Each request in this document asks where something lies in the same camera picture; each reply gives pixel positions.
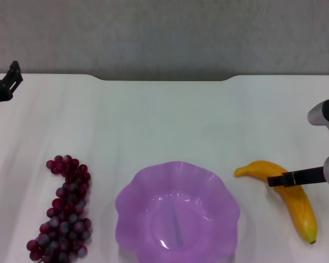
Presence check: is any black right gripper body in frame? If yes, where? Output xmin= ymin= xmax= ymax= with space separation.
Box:
xmin=292 ymin=167 xmax=326 ymax=186

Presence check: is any yellow banana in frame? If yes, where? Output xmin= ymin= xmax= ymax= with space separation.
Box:
xmin=234 ymin=160 xmax=318 ymax=244

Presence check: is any dark red grape bunch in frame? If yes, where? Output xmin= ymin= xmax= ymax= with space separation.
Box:
xmin=26 ymin=155 xmax=93 ymax=263

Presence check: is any purple wavy plastic plate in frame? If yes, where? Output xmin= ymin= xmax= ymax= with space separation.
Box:
xmin=114 ymin=161 xmax=241 ymax=263

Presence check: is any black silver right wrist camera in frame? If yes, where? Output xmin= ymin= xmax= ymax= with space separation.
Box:
xmin=307 ymin=98 xmax=329 ymax=134

